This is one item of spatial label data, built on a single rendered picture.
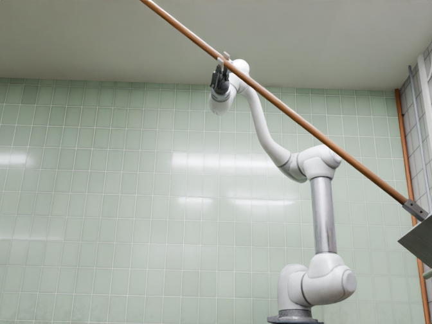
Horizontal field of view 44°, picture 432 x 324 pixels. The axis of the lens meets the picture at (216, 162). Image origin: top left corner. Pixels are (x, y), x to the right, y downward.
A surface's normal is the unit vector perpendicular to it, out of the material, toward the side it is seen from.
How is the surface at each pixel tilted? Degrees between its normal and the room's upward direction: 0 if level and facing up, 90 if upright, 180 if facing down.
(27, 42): 180
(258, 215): 90
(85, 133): 90
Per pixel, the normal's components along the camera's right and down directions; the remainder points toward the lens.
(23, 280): 0.04, -0.40
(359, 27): -0.02, 0.91
